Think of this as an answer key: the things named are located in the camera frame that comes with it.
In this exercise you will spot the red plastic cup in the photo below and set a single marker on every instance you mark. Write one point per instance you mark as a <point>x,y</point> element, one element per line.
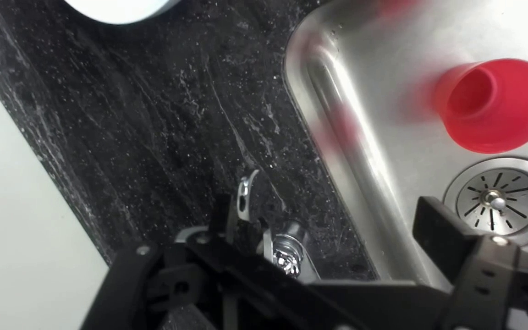
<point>508,128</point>

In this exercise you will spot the steel sink drain strainer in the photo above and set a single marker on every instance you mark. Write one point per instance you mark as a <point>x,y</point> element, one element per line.
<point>456,198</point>

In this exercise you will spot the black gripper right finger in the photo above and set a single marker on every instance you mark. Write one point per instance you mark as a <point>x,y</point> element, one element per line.
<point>444,231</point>

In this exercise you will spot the white ceramic bowl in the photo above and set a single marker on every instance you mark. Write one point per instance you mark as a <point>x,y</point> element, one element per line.
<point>117,11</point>

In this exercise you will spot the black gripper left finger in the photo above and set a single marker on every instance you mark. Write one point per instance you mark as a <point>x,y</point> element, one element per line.
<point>222,212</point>

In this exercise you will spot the stainless steel sink basin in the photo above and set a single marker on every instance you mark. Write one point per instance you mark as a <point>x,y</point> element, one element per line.
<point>411,165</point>

